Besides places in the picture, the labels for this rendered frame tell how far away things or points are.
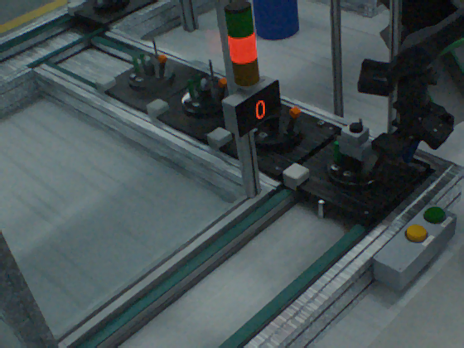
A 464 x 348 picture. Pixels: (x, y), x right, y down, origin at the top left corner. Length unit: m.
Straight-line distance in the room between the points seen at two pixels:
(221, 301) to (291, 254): 0.18
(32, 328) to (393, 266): 0.77
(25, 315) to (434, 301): 0.89
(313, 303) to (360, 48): 1.19
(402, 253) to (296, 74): 0.94
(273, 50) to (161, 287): 1.15
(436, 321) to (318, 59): 1.11
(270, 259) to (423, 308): 0.33
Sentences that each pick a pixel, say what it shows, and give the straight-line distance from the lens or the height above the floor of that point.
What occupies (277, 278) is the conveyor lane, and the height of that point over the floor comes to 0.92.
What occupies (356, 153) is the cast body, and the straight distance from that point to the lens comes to 1.42.
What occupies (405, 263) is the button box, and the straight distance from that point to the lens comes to 1.29.
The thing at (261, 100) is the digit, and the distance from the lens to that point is 1.28.
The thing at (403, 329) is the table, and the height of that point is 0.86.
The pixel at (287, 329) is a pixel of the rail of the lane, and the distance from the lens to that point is 1.19.
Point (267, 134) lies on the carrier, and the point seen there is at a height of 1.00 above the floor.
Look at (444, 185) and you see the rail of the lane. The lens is 1.48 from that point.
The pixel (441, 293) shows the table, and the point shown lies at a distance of 1.38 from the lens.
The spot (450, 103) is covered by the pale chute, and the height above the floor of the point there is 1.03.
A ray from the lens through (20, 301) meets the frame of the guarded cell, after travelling 0.69.
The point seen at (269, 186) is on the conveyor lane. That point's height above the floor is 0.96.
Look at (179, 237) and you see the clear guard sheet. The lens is 1.35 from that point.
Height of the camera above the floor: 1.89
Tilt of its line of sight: 41 degrees down
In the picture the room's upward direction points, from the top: 8 degrees counter-clockwise
